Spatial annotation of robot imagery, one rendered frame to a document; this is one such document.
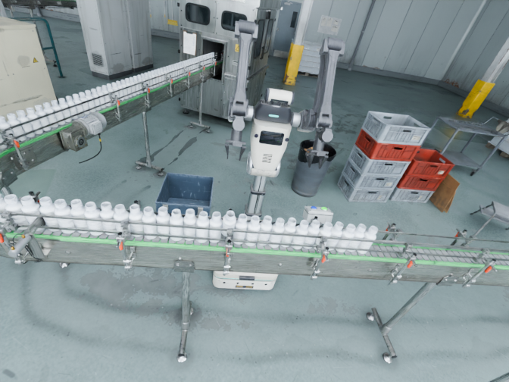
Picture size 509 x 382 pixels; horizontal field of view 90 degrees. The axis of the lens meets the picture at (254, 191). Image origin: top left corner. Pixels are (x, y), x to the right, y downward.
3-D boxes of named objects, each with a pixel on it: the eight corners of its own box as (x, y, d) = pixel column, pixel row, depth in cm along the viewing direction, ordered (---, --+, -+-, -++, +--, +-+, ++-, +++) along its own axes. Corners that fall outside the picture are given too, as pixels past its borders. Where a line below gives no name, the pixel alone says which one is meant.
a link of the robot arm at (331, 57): (341, 44, 134) (321, 41, 132) (347, 39, 128) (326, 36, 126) (329, 128, 140) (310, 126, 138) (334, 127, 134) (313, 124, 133)
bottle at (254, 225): (255, 237, 130) (260, 214, 120) (256, 247, 125) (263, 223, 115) (243, 237, 129) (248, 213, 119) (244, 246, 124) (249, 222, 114)
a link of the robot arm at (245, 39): (257, 28, 126) (235, 24, 125) (259, 22, 120) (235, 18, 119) (248, 117, 132) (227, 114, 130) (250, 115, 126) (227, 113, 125)
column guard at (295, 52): (283, 83, 793) (292, 44, 728) (282, 80, 825) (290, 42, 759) (295, 86, 799) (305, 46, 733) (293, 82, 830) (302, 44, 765)
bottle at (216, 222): (217, 233, 128) (220, 208, 118) (222, 242, 124) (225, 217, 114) (206, 236, 125) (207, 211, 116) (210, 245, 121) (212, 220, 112)
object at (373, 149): (370, 159, 304) (378, 142, 291) (354, 143, 336) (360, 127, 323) (412, 162, 319) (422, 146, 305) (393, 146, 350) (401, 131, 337)
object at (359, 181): (354, 189, 331) (361, 174, 318) (341, 171, 362) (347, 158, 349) (394, 190, 344) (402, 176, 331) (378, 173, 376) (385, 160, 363)
